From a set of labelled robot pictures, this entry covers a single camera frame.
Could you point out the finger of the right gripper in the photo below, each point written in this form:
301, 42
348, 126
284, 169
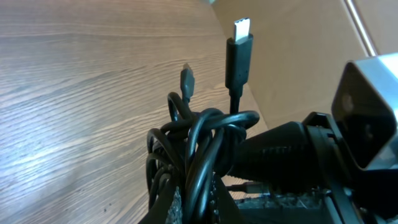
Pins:
280, 156

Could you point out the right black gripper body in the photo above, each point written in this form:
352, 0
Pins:
356, 195

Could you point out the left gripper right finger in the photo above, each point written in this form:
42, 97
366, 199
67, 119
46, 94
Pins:
223, 209

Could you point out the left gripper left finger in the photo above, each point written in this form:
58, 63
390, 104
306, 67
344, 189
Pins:
167, 208

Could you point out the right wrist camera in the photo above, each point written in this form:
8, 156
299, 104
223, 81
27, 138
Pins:
365, 110

